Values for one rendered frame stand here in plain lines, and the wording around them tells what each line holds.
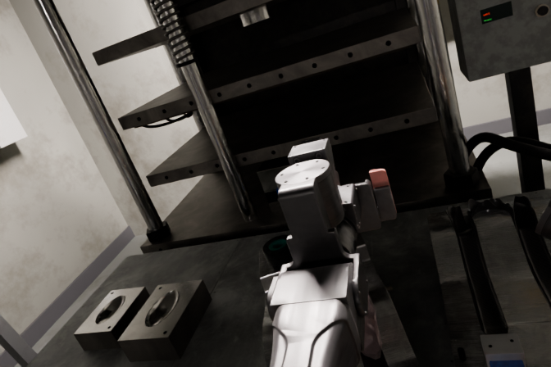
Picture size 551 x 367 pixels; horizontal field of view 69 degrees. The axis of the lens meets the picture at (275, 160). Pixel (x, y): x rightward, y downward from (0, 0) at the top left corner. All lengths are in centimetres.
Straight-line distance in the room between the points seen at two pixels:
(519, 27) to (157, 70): 254
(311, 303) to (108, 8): 319
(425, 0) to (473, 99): 246
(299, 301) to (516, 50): 117
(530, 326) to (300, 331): 51
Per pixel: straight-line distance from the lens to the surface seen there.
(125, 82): 347
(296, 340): 32
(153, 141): 351
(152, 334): 107
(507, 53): 140
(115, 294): 135
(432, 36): 122
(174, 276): 139
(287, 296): 36
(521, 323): 79
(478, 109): 364
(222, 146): 143
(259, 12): 161
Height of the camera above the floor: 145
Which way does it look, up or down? 19 degrees down
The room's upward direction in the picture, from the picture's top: 20 degrees counter-clockwise
